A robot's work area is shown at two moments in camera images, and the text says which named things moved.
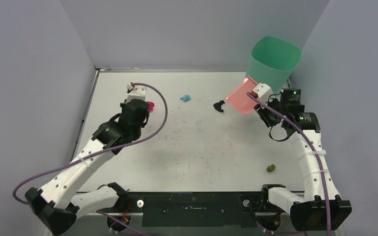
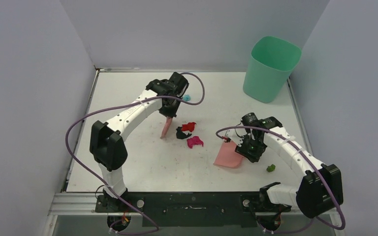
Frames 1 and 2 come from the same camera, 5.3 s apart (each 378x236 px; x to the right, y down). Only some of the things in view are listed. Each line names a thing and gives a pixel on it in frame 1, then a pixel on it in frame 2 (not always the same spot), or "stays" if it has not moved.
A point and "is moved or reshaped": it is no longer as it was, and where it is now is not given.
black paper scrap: x=217 y=105 -> x=179 y=134
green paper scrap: x=271 y=168 stays
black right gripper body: x=262 y=108 -> x=250 y=151
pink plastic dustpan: x=239 y=99 -> x=227 y=156
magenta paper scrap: x=150 y=105 is moved or reshaped
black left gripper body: x=139 y=130 -> x=170 y=110
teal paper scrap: x=186 y=98 stays
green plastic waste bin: x=272 y=62 stays
